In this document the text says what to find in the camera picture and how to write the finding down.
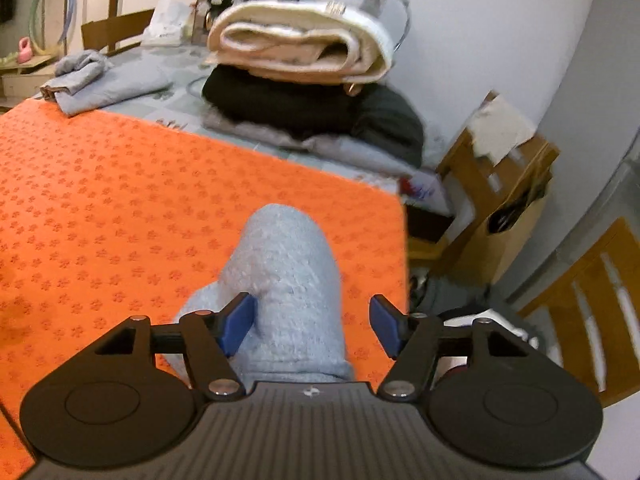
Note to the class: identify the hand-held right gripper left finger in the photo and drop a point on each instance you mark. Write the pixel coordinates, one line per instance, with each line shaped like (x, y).
(237, 325)

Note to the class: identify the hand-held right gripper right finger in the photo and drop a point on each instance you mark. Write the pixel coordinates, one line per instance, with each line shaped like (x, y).
(387, 325)

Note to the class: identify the orange flower-patterned mat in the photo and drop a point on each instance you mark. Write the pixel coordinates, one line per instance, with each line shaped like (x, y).
(125, 200)

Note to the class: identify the white paper sheet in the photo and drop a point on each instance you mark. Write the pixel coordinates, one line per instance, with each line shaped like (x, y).
(500, 127)

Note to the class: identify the black clothing pile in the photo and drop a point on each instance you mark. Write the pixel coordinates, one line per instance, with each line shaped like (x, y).
(280, 100)

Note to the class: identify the folded cream blanket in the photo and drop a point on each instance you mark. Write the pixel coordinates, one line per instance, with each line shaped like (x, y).
(300, 40)

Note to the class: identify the low beige cabinet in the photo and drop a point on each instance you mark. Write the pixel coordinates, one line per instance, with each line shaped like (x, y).
(25, 80)

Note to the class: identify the pink kettlebell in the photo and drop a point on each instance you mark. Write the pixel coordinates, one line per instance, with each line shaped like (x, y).
(25, 52)

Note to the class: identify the light green toy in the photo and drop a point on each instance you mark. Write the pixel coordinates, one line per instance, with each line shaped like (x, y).
(7, 61)

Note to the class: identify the colourful hula hoop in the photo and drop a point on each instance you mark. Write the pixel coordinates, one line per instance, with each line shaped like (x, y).
(72, 5)

